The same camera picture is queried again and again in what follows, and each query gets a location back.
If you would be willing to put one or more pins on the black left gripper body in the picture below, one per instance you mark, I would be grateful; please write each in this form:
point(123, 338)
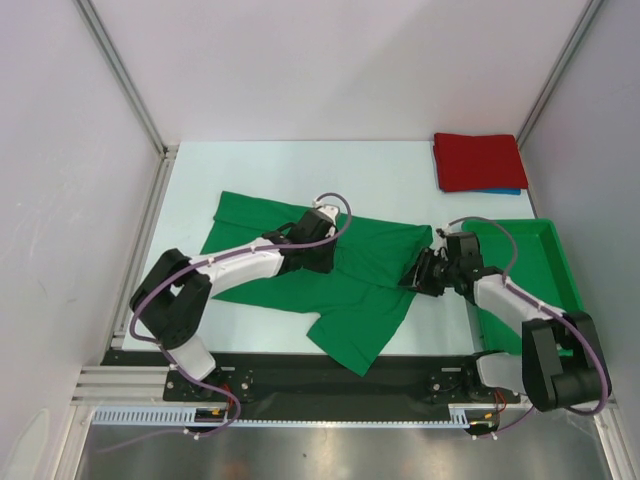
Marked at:
point(320, 256)

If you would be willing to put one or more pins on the aluminium front rail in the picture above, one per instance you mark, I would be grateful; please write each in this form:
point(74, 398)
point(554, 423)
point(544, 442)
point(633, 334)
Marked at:
point(111, 385)

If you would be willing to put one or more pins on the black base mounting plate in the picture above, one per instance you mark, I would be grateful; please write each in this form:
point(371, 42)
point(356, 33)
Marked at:
point(394, 386)

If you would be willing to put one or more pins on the aluminium left side rail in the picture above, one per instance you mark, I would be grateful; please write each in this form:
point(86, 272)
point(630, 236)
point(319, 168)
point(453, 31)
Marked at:
point(140, 249)

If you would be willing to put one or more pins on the aluminium frame post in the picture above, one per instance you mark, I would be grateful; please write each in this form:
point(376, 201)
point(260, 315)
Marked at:
point(570, 49)
point(114, 61)

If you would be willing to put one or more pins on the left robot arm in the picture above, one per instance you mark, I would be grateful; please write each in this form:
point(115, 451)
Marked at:
point(171, 299)

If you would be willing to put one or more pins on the aluminium rail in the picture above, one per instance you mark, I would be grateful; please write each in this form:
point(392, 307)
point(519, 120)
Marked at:
point(111, 385)
point(140, 249)

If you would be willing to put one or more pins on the grey slotted cable duct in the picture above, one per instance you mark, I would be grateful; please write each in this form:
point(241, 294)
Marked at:
point(210, 417)

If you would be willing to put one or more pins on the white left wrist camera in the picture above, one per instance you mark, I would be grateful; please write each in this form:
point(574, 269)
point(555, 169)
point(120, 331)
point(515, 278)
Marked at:
point(327, 211)

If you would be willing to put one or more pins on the green t shirt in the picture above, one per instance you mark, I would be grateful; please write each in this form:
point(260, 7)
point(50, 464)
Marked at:
point(359, 303)

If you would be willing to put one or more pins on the left aluminium frame post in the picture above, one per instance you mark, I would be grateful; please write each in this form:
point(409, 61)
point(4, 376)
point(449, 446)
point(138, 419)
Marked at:
point(114, 61)

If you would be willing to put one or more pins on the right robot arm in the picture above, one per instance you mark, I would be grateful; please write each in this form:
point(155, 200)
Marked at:
point(560, 366)

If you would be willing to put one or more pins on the folded red t shirt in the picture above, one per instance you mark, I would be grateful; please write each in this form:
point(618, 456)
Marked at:
point(477, 163)

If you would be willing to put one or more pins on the folded blue t shirt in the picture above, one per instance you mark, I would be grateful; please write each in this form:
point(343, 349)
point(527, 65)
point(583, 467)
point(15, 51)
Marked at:
point(500, 191)

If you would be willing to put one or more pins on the green plastic bin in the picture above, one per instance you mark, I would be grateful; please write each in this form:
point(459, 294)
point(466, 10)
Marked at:
point(541, 267)

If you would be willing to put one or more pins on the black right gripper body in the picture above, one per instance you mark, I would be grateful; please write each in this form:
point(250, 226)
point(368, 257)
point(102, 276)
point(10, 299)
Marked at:
point(431, 273)

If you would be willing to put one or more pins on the right aluminium frame post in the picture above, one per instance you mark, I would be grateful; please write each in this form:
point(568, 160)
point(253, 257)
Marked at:
point(570, 49)

